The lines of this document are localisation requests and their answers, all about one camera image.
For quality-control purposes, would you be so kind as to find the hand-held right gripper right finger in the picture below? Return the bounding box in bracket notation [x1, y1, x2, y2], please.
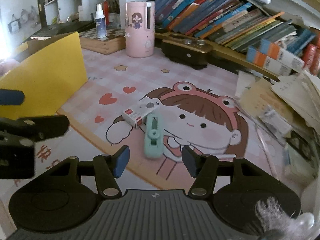
[182, 146, 269, 198]

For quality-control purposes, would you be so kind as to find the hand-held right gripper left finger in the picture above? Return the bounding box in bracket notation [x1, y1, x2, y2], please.
[47, 145, 130, 197]

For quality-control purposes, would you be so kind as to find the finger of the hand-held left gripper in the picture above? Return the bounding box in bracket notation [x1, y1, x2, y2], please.
[0, 115, 70, 143]
[0, 89, 25, 105]

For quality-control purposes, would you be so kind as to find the green correction tape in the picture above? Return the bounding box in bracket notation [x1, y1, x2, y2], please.
[144, 113, 164, 159]

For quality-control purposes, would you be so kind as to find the yellow cardboard box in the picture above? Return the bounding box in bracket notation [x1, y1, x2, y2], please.
[0, 31, 88, 120]

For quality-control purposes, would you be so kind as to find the small white red box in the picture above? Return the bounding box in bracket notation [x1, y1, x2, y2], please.
[122, 97, 160, 129]

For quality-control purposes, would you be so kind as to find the black flat board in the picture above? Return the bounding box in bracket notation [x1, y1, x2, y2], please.
[31, 21, 97, 39]

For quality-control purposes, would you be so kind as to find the pink printed desk mat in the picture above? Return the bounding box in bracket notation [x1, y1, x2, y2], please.
[0, 47, 300, 200]

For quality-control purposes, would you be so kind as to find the wooden chessboard box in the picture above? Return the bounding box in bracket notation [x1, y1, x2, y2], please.
[79, 27, 127, 55]

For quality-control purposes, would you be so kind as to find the black wooden box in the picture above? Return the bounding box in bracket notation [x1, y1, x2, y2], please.
[161, 34, 213, 70]

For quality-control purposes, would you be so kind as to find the grey fuzzy fabric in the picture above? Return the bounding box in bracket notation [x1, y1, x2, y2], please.
[255, 197, 318, 240]

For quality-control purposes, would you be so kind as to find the white cubby shelf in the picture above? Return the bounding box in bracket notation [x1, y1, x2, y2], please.
[45, 0, 120, 27]

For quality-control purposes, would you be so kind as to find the clear spray bottle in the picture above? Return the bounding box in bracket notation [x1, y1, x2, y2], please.
[95, 4, 108, 39]

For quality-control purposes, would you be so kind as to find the stack of papers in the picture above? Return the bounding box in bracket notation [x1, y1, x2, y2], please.
[235, 70, 320, 155]

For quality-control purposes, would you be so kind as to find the pink humidifier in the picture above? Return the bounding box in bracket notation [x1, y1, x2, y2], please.
[125, 1, 155, 58]

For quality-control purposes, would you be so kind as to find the orange white carton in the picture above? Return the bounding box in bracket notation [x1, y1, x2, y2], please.
[259, 39, 305, 72]
[246, 46, 292, 77]

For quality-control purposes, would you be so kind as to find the row of books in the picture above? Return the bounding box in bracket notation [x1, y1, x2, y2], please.
[150, 0, 317, 53]

